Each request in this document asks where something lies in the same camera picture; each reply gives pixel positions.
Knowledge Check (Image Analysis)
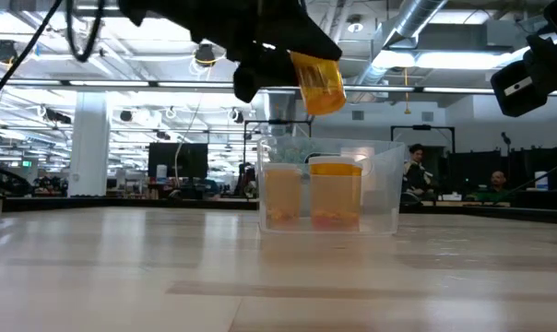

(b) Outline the black hanging lamp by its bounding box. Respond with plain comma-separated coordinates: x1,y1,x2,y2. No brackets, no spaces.
0,39,19,65
194,42,217,68

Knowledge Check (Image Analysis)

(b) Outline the black monitor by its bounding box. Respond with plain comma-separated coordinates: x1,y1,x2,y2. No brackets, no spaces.
147,142,209,182

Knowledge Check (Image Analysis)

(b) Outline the yellow hanging cord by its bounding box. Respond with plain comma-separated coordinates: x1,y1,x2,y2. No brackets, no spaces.
402,67,411,116

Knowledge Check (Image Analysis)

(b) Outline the black slanted cable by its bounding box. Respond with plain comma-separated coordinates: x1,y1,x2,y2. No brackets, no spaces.
0,0,65,113

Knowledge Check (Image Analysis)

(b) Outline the white column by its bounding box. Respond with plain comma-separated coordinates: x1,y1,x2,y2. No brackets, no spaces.
67,90,112,198

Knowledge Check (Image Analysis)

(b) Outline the person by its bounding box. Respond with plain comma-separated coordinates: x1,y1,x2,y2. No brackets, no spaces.
401,143,439,207
465,170,516,203

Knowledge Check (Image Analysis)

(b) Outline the clear plastic basket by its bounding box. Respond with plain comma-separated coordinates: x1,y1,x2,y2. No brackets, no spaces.
256,136,407,236

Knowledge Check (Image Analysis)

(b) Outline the black station frame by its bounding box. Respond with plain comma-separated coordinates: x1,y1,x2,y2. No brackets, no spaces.
243,118,314,163
390,124,456,154

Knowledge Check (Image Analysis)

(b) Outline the orange pill bottle white cap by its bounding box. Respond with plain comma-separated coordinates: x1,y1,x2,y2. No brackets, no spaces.
262,161,303,231
307,155,363,231
289,50,348,116

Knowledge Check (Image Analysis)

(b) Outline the silver ventilation duct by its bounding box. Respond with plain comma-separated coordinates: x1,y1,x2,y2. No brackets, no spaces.
350,0,449,89

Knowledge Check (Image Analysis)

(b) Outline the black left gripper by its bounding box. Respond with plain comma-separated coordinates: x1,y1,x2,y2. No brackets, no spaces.
117,0,344,104

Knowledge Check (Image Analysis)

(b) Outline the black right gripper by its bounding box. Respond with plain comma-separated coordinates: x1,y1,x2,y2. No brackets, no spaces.
525,32,557,94

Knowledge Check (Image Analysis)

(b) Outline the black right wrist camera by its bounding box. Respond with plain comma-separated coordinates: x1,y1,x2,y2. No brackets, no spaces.
490,58,557,118

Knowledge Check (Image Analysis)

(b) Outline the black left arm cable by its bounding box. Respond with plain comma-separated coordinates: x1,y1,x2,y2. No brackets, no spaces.
65,0,107,64

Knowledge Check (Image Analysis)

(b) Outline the black aluminium table frame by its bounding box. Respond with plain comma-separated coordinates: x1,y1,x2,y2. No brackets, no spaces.
0,156,557,227

